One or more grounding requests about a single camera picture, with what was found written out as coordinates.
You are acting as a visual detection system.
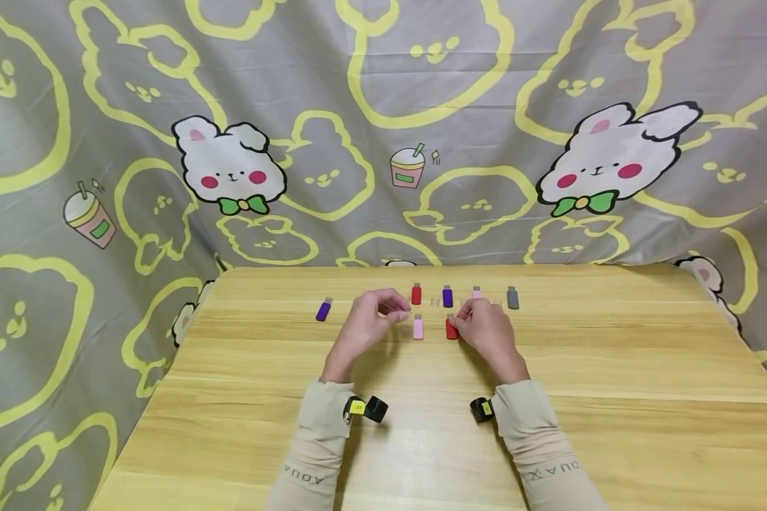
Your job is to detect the person's left hand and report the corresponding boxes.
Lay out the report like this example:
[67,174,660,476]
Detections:
[321,288,412,384]

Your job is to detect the person's left forearm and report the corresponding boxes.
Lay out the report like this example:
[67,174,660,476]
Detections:
[263,357,356,511]

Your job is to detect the black wrist band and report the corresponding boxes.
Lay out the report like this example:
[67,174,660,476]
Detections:
[469,397,499,424]
[343,395,390,425]

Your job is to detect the person's right hand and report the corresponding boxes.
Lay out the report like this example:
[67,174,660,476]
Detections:
[450,298,531,385]

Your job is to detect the person's right forearm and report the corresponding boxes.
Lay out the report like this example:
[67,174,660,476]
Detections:
[491,355,610,511]

